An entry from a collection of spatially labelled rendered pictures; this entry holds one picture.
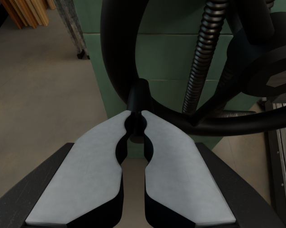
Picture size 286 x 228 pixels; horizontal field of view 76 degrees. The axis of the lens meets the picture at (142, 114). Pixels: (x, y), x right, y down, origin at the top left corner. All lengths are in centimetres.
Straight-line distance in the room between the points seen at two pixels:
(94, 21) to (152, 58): 13
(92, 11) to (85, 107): 85
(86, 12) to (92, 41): 6
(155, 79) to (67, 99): 85
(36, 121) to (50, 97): 18
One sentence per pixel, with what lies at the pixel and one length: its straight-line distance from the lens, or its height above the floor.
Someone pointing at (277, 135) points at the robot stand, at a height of 14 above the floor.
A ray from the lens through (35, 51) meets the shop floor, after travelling 164.
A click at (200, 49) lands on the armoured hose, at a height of 77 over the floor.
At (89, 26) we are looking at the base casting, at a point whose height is 72.
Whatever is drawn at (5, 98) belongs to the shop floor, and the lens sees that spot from 141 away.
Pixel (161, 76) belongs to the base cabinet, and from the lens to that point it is 44.
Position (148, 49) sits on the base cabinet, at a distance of 39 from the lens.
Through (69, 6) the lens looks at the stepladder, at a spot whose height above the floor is 35.
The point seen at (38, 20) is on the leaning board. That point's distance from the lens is 188.
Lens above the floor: 92
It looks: 58 degrees down
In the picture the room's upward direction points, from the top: 1 degrees clockwise
